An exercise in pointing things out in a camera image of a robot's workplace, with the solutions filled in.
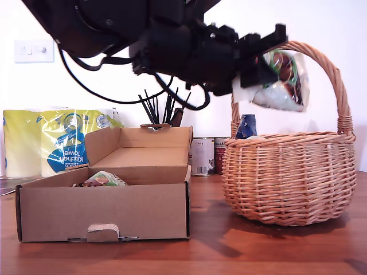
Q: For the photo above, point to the white green Galaxy bag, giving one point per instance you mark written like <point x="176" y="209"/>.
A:
<point x="286" y="94"/>
<point x="103" y="179"/>

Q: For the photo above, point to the woven wicker basket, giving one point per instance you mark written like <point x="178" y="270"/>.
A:
<point x="286" y="183"/>

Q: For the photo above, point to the thin black stick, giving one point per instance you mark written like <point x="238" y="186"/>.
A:
<point x="145" y="109"/>
<point x="149" y="106"/>
<point x="155" y="110"/>
<point x="175" y="104"/>
<point x="187" y="99"/>

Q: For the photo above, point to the white wall switch plate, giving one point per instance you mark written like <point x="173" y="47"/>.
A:
<point x="31" y="51"/>

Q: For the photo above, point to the kitchen towel roll pack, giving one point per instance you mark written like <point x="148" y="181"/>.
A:
<point x="23" y="143"/>

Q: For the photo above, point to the tin can white label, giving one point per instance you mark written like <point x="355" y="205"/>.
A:
<point x="202" y="156"/>

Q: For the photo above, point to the brown cardboard box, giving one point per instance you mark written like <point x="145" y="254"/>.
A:
<point x="100" y="212"/>

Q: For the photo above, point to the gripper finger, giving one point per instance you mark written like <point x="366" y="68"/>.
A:
<point x="256" y="73"/>

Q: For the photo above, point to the dark flat magazine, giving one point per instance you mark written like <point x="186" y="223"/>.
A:
<point x="13" y="186"/>

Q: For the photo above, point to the dark blue egg bag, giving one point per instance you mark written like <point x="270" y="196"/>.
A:
<point x="246" y="127"/>

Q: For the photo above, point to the tin can red label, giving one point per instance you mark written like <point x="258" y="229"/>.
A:
<point x="221" y="156"/>

